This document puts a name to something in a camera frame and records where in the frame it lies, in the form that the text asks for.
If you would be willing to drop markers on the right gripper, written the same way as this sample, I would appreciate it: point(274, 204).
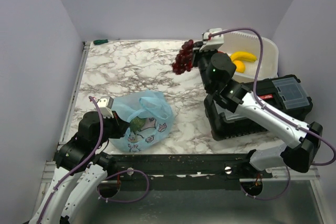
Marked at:
point(197, 53)

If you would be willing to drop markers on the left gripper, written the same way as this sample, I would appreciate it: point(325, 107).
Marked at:
point(121, 125)

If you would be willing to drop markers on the dark red fake fruit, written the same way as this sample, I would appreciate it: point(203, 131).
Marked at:
point(183, 60)

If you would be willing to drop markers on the green fake melon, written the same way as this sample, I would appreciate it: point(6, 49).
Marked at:
point(137, 123)

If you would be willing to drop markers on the yellow fake banana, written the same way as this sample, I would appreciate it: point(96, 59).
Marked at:
point(243, 56)

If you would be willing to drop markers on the yellow fake lemon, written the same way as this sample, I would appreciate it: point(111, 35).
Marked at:
point(240, 66)

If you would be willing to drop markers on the blue plastic bag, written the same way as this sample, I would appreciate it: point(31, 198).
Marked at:
point(148, 104)

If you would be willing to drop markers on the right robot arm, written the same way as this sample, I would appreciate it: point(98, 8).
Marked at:
point(301, 140)

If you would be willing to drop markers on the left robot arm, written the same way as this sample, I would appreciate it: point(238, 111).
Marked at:
point(79, 170)

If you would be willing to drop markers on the white plastic tub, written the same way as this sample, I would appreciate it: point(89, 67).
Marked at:
point(239, 41)

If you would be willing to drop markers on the black tool box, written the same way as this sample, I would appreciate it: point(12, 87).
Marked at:
point(284, 93)

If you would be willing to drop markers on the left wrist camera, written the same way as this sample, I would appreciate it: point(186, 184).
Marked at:
point(105, 105)

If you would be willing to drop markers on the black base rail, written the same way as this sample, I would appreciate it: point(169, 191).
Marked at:
point(178, 172)

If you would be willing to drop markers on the green handled screwdriver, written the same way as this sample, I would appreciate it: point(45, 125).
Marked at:
point(103, 41)

